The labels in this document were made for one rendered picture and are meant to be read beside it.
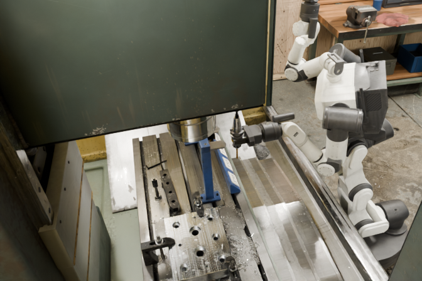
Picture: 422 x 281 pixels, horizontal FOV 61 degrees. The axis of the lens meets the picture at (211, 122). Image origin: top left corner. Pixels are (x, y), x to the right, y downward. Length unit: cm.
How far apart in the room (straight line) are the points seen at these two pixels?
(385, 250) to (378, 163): 103
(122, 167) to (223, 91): 136
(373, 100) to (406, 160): 191
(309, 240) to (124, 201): 102
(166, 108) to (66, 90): 25
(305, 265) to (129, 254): 85
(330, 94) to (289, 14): 256
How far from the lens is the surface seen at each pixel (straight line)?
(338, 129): 156
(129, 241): 201
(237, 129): 155
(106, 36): 87
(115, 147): 230
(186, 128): 108
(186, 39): 89
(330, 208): 187
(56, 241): 113
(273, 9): 220
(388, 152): 357
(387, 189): 322
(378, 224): 251
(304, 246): 182
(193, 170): 188
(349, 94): 163
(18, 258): 101
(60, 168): 127
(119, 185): 219
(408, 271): 150
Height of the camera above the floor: 219
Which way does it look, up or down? 36 degrees down
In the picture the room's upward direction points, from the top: 4 degrees counter-clockwise
